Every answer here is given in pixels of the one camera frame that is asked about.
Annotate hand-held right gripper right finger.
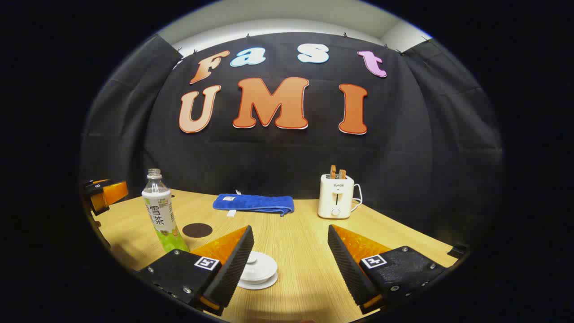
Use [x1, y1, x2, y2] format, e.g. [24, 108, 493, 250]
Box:
[327, 224, 447, 314]

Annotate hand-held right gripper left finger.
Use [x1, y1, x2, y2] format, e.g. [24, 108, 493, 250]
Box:
[137, 225, 254, 317]

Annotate white teacup lid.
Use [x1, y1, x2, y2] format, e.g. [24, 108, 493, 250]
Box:
[244, 251, 278, 276]

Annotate clear water bottle green label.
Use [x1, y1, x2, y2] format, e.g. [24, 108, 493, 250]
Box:
[142, 169, 190, 253]

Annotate dark round coaster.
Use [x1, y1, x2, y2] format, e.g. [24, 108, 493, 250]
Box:
[182, 223, 213, 238]

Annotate white saucer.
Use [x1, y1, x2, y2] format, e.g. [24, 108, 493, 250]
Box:
[237, 273, 278, 290]

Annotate blue folded towel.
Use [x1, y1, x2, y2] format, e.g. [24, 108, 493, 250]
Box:
[213, 193, 295, 217]

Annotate cream toaster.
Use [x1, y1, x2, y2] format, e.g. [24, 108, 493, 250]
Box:
[317, 174, 355, 219]

